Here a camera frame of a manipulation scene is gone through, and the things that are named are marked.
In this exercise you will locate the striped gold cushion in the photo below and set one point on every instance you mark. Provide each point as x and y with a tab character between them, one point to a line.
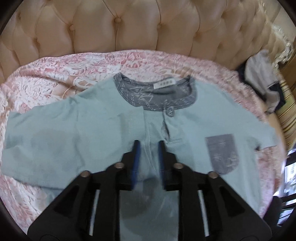
286	114

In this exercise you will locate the tufted peach leather sofa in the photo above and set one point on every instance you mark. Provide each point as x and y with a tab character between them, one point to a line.
227	32

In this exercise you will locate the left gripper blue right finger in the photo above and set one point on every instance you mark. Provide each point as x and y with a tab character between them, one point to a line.
163	163

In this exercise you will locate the pink floral lace sofa cover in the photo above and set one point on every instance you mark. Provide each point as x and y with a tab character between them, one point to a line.
51	79

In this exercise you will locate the light blue sweater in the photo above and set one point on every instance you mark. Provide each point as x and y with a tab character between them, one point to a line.
203	126

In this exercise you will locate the dark navy garment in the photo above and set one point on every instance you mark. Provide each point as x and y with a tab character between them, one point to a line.
277	87

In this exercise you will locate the grey garment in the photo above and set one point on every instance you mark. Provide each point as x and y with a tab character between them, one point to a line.
260	75

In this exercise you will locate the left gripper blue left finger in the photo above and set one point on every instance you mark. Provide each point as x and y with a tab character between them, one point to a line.
136	150

